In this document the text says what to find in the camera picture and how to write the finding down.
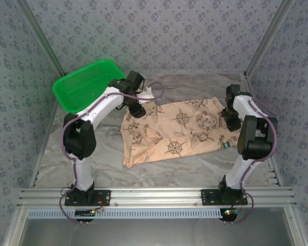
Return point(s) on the peach printed t-shirt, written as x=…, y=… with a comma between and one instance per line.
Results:
x=169, y=128

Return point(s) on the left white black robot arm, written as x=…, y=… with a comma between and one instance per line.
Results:
x=105, y=107

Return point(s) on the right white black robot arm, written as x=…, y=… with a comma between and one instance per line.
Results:
x=236, y=171

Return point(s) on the green plastic basket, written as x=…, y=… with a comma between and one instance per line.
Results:
x=77, y=89

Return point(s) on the grey metal panel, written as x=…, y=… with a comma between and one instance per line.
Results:
x=156, y=233

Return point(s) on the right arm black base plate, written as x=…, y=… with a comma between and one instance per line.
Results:
x=208, y=198

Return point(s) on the thin aluminium side rail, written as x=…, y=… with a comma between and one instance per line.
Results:
x=52, y=123

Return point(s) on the aluminium frame post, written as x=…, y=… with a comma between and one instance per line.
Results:
x=269, y=36
x=41, y=36

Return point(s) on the aluminium mounting rail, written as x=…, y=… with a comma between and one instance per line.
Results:
x=156, y=196

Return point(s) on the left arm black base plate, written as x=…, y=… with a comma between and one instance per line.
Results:
x=104, y=198

